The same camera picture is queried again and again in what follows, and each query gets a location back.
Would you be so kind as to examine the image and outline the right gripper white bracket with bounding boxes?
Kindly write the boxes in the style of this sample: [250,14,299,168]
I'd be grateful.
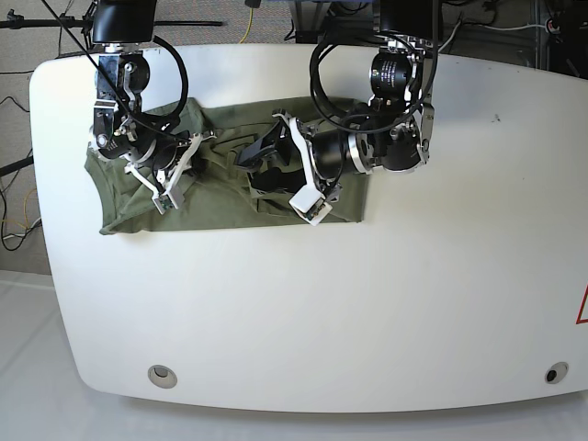
[123,130,217,197]

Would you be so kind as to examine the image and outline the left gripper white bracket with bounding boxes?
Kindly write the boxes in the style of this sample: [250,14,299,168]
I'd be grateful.
[234,109,351,205]

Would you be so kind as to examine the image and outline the olive green T-shirt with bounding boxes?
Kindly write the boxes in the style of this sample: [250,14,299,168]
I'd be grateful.
[83,96,372,237]

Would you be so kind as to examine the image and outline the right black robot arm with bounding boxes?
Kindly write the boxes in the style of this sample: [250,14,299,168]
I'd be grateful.
[89,1,205,208]

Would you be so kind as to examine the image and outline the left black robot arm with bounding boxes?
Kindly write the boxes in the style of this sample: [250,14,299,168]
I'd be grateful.
[235,1,443,209]

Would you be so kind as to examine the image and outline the black tripod stand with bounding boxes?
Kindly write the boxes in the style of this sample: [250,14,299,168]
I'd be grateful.
[1,10,226,51]

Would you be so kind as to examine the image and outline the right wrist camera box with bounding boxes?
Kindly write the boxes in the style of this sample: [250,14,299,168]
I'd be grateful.
[152,187,185,214]

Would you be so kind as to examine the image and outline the yellow cable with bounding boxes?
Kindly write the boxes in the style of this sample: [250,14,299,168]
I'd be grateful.
[238,7,254,45]

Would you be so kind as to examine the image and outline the left table cable grommet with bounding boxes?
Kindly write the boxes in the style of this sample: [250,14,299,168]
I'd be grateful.
[147,365,177,390]

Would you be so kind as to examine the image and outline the table cable grommet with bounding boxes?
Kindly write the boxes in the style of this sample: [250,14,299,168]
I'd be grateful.
[545,362,569,384]
[147,365,177,390]

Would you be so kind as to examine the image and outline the right table cable grommet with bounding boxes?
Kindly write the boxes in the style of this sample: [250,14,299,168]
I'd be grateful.
[545,362,569,384]

